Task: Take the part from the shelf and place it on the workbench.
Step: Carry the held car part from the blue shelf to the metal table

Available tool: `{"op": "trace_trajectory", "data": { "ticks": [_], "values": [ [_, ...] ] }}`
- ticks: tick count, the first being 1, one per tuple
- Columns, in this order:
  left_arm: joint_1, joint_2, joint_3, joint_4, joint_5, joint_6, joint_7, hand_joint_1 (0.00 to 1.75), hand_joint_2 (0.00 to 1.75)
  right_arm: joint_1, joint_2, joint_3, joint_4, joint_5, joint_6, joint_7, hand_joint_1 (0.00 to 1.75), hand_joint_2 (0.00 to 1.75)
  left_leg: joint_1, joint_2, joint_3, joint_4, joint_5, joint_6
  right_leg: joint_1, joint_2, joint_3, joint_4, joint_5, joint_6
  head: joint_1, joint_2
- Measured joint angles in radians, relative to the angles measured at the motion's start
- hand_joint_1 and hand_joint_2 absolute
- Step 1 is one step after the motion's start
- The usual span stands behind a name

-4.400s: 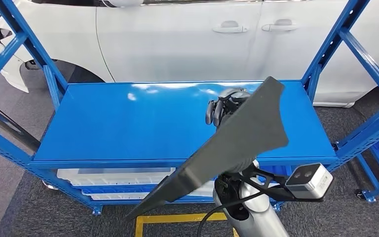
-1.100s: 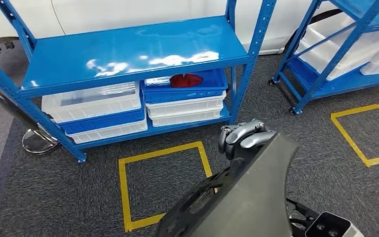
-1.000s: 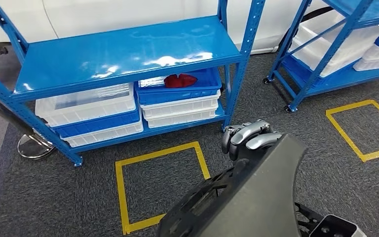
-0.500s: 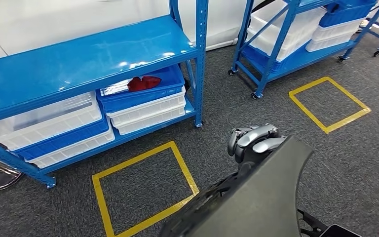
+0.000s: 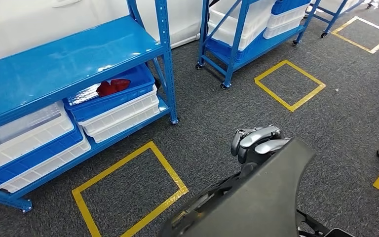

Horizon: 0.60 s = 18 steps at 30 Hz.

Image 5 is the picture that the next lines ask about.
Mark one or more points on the dark grey plastic panel part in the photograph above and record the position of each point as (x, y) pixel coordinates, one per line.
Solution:
(258, 202)

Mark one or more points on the red plastic part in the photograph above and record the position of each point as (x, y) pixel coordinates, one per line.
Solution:
(106, 89)
(122, 84)

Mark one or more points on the blue wheeled shelf rack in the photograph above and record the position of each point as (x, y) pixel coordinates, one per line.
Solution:
(268, 45)
(333, 16)

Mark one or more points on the blue metal shelf rack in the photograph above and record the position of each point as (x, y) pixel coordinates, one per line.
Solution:
(62, 62)

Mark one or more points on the blue plastic bin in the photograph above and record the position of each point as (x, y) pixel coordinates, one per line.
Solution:
(291, 6)
(45, 153)
(111, 104)

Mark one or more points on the clear plastic bag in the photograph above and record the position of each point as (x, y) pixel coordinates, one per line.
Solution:
(83, 95)

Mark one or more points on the large white plastic bin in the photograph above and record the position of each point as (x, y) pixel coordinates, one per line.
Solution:
(258, 23)

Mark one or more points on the translucent white plastic bin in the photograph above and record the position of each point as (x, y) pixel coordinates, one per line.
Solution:
(29, 144)

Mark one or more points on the white partition panel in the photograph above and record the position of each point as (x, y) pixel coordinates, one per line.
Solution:
(29, 29)

